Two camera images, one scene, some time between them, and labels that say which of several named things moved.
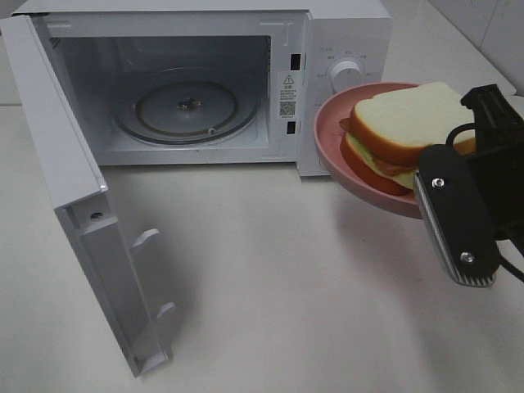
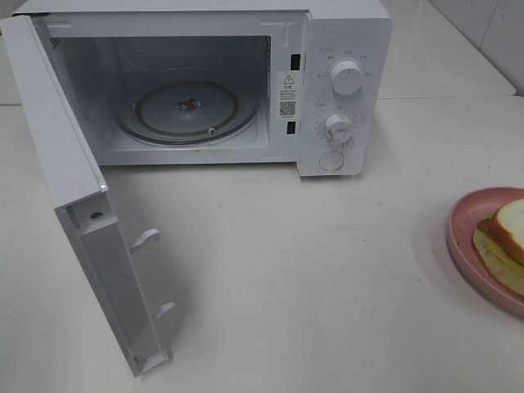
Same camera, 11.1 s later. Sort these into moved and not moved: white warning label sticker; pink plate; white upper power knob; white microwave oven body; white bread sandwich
Moved: white bread sandwich; pink plate
Not moved: white microwave oven body; white upper power knob; white warning label sticker
